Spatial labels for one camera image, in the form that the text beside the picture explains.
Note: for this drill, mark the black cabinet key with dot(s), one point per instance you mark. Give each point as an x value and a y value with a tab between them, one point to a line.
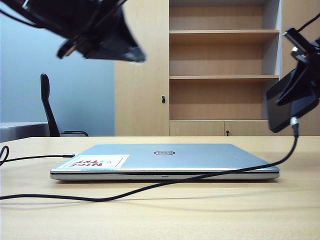
227	132
163	99

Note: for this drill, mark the black smartphone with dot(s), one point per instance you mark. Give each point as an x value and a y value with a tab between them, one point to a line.
277	112

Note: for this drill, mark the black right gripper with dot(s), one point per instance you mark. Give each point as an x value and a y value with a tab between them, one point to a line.
312	60

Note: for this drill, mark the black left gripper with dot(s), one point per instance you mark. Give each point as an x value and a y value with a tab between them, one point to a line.
82	22

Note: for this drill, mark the light wooden shelf cabinet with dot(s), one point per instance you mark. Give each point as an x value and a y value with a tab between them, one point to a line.
150	100

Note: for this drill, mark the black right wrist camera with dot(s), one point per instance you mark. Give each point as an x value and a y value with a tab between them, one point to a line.
297	37

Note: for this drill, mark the white sticker with red letters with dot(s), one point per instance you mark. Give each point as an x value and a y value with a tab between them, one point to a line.
117	161

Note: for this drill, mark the black office chair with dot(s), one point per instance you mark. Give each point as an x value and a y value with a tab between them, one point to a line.
48	110

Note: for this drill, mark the grey desk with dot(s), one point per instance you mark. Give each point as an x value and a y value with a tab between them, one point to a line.
22	130

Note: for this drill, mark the silver Dell laptop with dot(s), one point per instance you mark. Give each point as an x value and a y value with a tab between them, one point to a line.
187	161

